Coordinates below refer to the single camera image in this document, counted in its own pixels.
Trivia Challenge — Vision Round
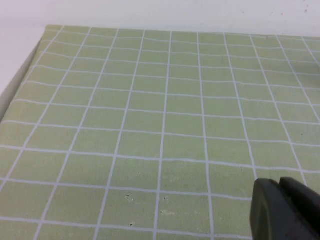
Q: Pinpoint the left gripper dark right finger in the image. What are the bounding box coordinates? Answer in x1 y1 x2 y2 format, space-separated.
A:
279 176 320 240

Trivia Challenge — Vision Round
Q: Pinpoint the green grid-pattern table mat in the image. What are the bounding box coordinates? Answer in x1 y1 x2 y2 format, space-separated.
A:
0 24 320 240

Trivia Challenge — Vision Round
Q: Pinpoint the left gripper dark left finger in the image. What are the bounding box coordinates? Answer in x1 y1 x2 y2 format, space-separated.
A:
249 177 305 240

